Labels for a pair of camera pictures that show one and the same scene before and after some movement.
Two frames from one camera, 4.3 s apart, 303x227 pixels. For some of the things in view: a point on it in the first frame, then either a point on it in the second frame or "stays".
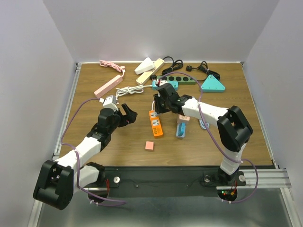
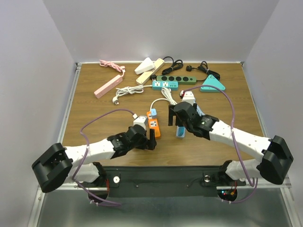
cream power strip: x=158 y=63 stays
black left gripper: x=130 y=117 to x=148 y=144
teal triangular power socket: x=213 y=84 stays
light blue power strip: x=181 y=130 stays
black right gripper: x=158 y=108 to x=171 y=113
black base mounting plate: x=166 y=181 stays
